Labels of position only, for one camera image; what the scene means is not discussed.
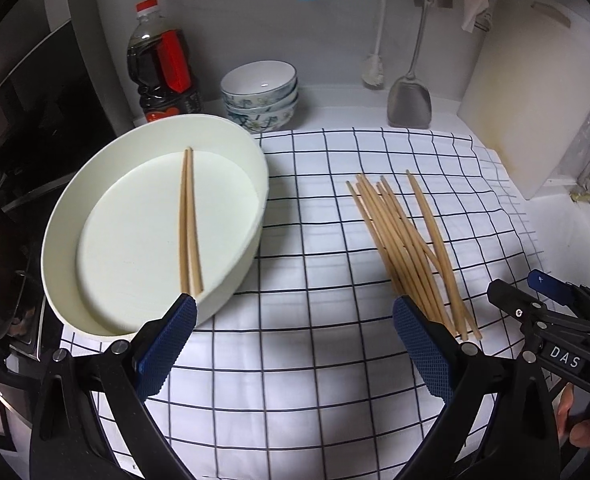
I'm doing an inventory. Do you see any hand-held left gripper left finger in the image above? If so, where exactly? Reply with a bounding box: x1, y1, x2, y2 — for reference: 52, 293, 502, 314
30, 292, 198, 480

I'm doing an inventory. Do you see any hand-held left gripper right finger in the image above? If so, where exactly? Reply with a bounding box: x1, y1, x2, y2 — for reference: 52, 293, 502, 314
392, 295, 558, 480

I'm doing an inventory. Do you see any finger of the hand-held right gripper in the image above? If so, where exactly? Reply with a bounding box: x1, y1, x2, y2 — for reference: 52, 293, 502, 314
486, 279, 590, 333
528, 269, 590, 311

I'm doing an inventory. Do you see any light wooden chopstick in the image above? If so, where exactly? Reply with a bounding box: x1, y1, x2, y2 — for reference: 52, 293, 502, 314
187, 147, 205, 293
177, 148, 192, 295

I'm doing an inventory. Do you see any pile of wooden chopsticks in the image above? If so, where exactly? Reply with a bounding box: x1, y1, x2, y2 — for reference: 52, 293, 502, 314
346, 169, 483, 343

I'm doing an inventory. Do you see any white oval dish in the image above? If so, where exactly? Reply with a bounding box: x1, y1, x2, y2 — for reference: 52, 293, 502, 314
41, 114, 270, 342

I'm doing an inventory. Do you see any person's right hand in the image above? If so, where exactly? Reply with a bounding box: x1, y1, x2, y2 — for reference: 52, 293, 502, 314
555, 384, 590, 453

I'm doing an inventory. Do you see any white black checked cloth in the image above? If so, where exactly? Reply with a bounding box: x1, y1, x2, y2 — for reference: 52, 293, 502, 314
57, 127, 551, 480

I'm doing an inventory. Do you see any white cutting board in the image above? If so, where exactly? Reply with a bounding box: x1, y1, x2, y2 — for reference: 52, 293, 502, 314
458, 0, 590, 201

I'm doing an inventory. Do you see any metal spatula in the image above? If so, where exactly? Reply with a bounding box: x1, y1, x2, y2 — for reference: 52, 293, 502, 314
387, 2, 433, 129

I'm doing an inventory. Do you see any white floral bowl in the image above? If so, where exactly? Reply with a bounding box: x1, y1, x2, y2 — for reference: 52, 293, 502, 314
222, 87, 300, 117
225, 100, 300, 135
220, 60, 297, 106

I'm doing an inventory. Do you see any white bottle brush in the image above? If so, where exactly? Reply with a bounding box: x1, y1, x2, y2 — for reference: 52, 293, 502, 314
360, 0, 393, 91

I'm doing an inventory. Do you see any dark sauce bottle red handle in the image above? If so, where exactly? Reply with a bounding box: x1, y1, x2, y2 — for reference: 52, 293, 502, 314
126, 0, 205, 125

